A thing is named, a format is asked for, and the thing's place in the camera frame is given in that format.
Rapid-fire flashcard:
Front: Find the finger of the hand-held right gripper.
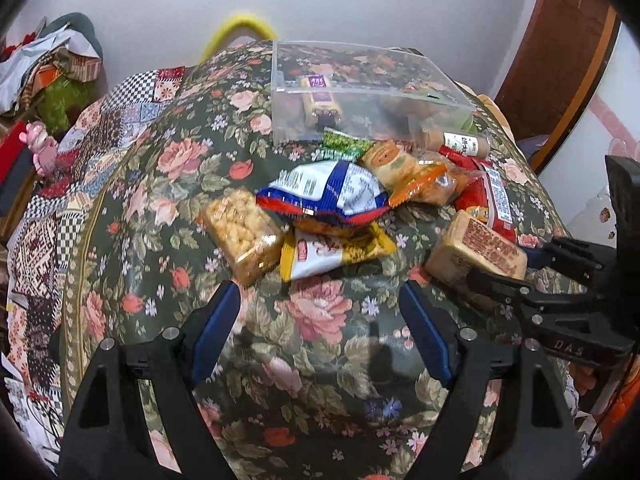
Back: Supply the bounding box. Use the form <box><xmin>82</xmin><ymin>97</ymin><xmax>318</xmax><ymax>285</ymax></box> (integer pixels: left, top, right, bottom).
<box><xmin>521</xmin><ymin>236</ymin><xmax>619</xmax><ymax>292</ymax></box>
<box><xmin>467</xmin><ymin>268</ymin><xmax>634</xmax><ymax>367</ymax></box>

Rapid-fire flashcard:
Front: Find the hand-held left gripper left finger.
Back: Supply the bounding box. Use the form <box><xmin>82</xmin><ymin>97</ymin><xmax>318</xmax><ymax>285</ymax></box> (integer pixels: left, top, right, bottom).
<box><xmin>57</xmin><ymin>280</ymin><xmax>243</xmax><ymax>480</ymax></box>

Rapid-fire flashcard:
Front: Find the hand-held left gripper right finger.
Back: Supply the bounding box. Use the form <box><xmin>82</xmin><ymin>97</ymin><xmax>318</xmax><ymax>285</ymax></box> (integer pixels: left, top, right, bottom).
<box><xmin>400</xmin><ymin>280</ymin><xmax>583</xmax><ymax>480</ymax></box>

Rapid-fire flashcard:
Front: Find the tan biscuit packet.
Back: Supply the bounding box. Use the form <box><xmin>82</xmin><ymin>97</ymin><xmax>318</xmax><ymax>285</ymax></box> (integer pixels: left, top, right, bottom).
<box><xmin>425</xmin><ymin>210</ymin><xmax>529</xmax><ymax>286</ymax></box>

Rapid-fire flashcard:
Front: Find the red snack packet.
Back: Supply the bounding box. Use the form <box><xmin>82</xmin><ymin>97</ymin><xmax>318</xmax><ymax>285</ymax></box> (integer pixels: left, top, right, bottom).
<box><xmin>439</xmin><ymin>145</ymin><xmax>521</xmax><ymax>244</ymax></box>

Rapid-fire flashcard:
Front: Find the clear puffed snack packet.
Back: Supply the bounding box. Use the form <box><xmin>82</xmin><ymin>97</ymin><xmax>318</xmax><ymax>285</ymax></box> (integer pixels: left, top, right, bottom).
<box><xmin>202</xmin><ymin>187</ymin><xmax>284</xmax><ymax>287</ymax></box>

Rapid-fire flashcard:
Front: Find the yellow and white snack packet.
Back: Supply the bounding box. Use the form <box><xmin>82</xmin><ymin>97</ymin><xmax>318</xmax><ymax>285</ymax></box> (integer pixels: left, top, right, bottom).
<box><xmin>280</xmin><ymin>222</ymin><xmax>397</xmax><ymax>281</ymax></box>

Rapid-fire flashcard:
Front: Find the biscuit roll with white label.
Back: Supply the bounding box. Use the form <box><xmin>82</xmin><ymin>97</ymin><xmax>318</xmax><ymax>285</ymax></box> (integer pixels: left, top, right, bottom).
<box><xmin>420</xmin><ymin>127</ymin><xmax>491</xmax><ymax>162</ymax></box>

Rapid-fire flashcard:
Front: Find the orange cracker packet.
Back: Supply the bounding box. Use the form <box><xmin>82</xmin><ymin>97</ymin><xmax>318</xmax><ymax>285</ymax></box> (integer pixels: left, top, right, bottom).
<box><xmin>360</xmin><ymin>141</ymin><xmax>459</xmax><ymax>206</ymax></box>

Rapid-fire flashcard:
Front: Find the blue and white chip bag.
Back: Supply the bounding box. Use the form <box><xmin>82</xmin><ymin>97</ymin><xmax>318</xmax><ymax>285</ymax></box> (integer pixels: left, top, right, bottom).
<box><xmin>256</xmin><ymin>160</ymin><xmax>391</xmax><ymax>234</ymax></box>

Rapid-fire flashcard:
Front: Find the green snack packet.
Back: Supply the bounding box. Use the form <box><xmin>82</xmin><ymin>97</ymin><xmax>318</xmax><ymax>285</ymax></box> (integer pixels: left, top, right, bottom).
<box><xmin>320</xmin><ymin>129</ymin><xmax>374</xmax><ymax>164</ymax></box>

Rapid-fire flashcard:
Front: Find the clear plastic box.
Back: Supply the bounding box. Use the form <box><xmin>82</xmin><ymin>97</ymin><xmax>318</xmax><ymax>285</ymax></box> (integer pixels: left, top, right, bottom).
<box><xmin>271</xmin><ymin>39</ymin><xmax>477</xmax><ymax>147</ymax></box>

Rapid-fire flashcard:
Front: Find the purple and yellow snack packet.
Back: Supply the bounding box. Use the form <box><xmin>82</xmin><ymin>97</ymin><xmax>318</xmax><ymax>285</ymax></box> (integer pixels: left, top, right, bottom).
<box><xmin>300</xmin><ymin>74</ymin><xmax>344</xmax><ymax>129</ymax></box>

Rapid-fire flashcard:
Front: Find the floral blanket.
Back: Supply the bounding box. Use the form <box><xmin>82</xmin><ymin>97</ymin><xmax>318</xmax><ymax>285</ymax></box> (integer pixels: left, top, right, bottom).
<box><xmin>59</xmin><ymin>42</ymin><xmax>582</xmax><ymax>480</ymax></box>

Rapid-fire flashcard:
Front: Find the white cabinet with pink stickers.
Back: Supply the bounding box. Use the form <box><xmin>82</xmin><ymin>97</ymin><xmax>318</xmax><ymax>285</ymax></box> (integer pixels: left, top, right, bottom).
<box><xmin>537</xmin><ymin>20</ymin><xmax>640</xmax><ymax>253</ymax></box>

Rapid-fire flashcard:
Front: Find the orange cloth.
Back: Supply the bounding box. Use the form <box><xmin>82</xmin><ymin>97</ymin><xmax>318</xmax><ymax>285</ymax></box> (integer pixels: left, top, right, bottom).
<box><xmin>569</xmin><ymin>360</ymin><xmax>640</xmax><ymax>463</ymax></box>

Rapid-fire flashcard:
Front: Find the wooden door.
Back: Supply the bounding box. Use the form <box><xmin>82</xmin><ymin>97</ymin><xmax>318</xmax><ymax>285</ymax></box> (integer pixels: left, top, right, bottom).
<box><xmin>492</xmin><ymin>0</ymin><xmax>622</xmax><ymax>172</ymax></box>

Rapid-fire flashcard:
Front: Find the patchwork quilt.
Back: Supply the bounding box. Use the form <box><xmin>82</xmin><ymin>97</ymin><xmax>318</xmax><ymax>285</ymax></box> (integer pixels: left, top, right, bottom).
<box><xmin>0</xmin><ymin>65</ymin><xmax>189</xmax><ymax>461</ymax></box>

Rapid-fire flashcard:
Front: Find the pink plush toy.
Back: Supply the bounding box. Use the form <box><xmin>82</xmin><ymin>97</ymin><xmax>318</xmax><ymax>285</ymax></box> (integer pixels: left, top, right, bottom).
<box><xmin>19</xmin><ymin>121</ymin><xmax>62</xmax><ymax>177</ymax></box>

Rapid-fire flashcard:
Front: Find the red box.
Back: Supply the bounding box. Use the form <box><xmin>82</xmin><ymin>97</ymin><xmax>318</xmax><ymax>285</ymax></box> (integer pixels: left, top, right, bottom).
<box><xmin>0</xmin><ymin>120</ymin><xmax>37</xmax><ymax>193</ymax></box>

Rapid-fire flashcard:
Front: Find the yellow foam tube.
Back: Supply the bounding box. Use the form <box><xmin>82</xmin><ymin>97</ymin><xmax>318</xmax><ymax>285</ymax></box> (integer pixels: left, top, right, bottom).
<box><xmin>200</xmin><ymin>12</ymin><xmax>279</xmax><ymax>64</ymax></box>

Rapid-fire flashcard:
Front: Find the pile of clothes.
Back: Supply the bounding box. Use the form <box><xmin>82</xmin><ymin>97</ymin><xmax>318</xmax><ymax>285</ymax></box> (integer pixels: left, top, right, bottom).
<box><xmin>0</xmin><ymin>12</ymin><xmax>107</xmax><ymax>137</ymax></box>

